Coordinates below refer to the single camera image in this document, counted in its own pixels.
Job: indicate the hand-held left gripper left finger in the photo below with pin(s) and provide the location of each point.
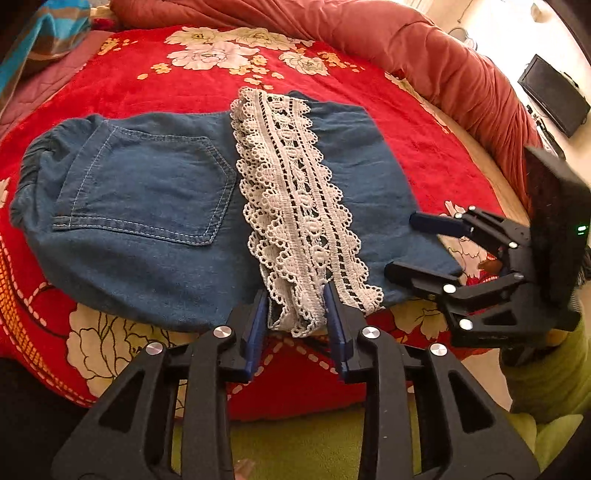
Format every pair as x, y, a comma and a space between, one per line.
251, 330

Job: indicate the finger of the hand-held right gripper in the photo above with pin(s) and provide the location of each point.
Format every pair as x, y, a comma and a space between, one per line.
415, 274
434, 222

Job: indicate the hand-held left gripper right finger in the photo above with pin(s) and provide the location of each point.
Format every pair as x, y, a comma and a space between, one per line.
339, 323

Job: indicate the blue denim pants lace trim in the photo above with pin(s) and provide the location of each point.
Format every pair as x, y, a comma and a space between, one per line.
147, 217

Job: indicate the person's right forearm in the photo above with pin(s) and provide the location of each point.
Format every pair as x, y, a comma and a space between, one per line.
549, 378

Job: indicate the person's left hand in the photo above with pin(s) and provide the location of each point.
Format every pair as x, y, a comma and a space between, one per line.
244, 470

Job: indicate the red floral blanket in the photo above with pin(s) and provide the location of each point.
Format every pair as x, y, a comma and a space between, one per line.
415, 147

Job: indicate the person's green clothing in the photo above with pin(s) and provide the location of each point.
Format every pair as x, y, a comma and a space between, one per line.
300, 447

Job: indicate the black flat monitor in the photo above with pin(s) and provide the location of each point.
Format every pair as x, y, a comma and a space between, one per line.
551, 94

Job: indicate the pink-red quilted comforter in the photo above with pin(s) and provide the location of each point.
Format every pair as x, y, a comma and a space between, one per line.
392, 41

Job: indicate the dark cloth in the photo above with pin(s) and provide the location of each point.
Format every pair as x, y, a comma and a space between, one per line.
32, 424

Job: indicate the purple quilted pad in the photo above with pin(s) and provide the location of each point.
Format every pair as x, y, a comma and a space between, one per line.
46, 78

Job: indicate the striped blue brown towel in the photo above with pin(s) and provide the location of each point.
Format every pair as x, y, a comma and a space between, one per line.
41, 37

